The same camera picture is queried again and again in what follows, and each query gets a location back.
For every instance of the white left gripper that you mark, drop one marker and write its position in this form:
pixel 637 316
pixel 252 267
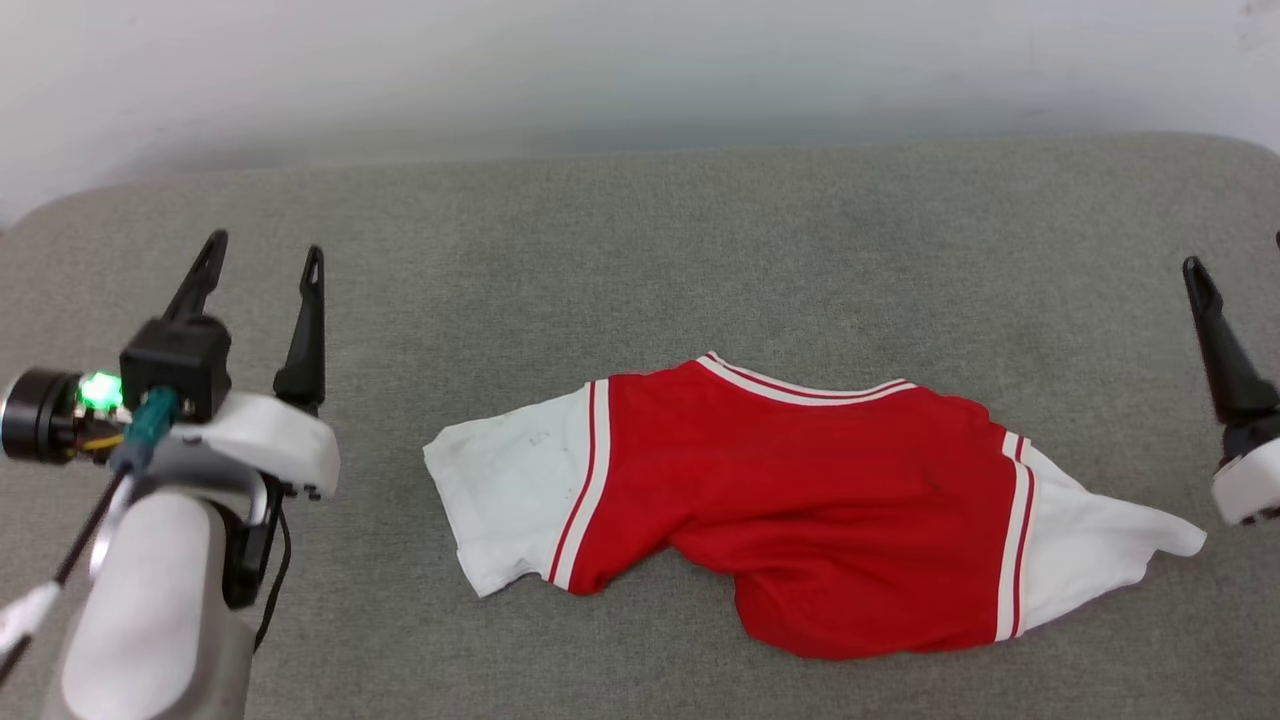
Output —
pixel 270 445

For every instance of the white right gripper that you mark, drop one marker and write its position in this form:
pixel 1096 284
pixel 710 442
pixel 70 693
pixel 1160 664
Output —
pixel 1250 485

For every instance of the red and white t-shirt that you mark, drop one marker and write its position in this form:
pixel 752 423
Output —
pixel 820 500

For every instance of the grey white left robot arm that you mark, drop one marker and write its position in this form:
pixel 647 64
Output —
pixel 140 620

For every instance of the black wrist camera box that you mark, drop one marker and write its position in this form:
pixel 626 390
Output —
pixel 180 360

